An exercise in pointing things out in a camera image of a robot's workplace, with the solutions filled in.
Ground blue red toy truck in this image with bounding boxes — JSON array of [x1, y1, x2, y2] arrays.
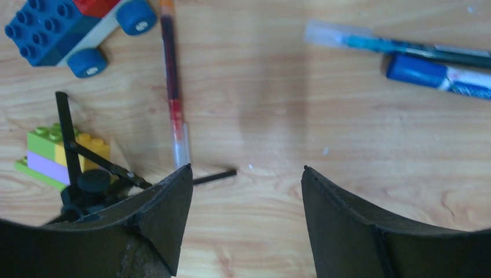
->
[[5, 1, 157, 79]]

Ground blue cap marker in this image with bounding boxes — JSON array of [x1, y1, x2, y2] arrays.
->
[[386, 54, 490, 101]]

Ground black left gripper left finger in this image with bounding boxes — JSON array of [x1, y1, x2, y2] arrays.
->
[[1, 165, 193, 277]]

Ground green pink yellow block stack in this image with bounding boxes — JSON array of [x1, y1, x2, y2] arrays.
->
[[14, 123, 111, 191]]

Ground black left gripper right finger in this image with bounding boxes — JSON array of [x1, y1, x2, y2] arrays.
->
[[301, 166, 490, 277]]

